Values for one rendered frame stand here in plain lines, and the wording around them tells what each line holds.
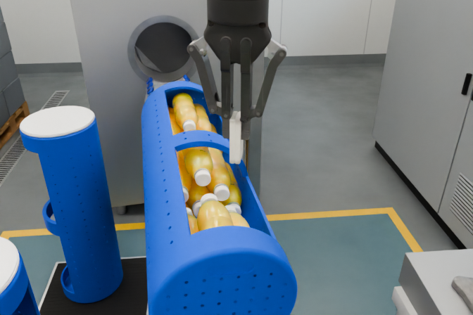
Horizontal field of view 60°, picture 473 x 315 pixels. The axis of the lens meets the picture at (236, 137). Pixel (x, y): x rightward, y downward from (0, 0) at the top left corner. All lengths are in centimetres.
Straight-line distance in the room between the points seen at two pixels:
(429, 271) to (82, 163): 127
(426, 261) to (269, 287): 37
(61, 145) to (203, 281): 103
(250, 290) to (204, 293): 9
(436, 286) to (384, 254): 170
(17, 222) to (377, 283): 225
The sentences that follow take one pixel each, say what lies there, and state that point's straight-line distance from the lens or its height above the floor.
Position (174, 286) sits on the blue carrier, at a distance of 77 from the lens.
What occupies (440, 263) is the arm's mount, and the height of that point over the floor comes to 108.
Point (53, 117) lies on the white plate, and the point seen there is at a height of 104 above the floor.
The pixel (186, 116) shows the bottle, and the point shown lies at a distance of 130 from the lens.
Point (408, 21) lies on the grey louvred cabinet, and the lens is 318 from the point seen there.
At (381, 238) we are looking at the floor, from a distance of 276.
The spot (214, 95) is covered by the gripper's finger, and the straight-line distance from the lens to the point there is 56.
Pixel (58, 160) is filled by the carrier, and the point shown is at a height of 93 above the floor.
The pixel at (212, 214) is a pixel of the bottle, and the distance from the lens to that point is 86.
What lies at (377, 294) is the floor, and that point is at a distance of 242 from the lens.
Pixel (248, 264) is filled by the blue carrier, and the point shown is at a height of 119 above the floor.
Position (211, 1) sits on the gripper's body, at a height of 165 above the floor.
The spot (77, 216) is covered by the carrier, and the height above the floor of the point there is 65.
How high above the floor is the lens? 173
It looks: 28 degrees down
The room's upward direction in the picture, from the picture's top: straight up
